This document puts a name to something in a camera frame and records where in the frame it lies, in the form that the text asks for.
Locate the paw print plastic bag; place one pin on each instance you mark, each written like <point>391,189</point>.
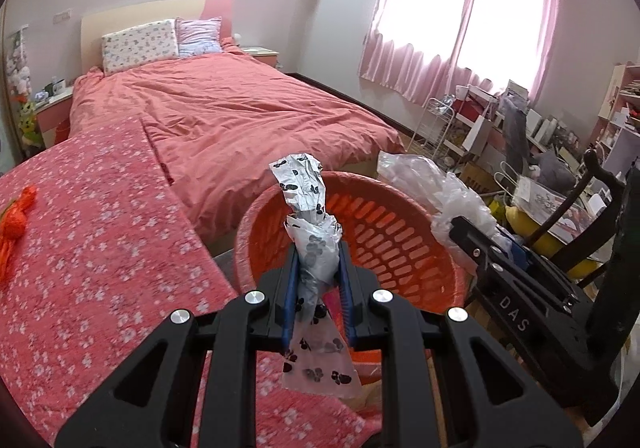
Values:
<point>317,360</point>

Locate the cluttered white desk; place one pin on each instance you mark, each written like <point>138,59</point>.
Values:
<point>531,187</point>

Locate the stuffed toys shelf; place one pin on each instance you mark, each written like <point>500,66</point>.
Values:
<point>21,99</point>

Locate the salmon pink duvet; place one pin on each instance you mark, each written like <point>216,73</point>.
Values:
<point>217,121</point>

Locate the white pink bookshelf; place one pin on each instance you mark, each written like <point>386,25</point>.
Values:
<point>616,134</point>

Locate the white wire rack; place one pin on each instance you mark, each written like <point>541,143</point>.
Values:
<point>430,132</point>

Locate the dark wooden chair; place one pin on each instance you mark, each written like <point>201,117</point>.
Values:
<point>592,297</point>

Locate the pink window curtain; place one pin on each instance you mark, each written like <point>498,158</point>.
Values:
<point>425,48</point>

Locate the red floral bed sheet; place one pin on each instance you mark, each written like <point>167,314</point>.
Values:
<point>106,256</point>

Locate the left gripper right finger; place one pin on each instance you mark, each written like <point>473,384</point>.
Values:
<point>445,380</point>

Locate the pink left nightstand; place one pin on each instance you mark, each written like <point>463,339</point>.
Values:
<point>53,113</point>

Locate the white floral pillow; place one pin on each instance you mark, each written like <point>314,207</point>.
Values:
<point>143,44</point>

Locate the purple striped pillow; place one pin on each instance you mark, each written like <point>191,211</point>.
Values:
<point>198,37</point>

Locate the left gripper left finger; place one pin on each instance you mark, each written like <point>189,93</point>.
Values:
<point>192,372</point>

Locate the clear plastic bag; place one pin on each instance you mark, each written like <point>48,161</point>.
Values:
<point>445,197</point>

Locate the orange plastic laundry basket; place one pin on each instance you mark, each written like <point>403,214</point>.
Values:
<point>386,231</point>

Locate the pink nightstand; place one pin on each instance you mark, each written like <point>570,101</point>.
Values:
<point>53,113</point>
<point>264,55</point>

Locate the pink right nightstand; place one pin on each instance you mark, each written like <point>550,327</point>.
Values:
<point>264,55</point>

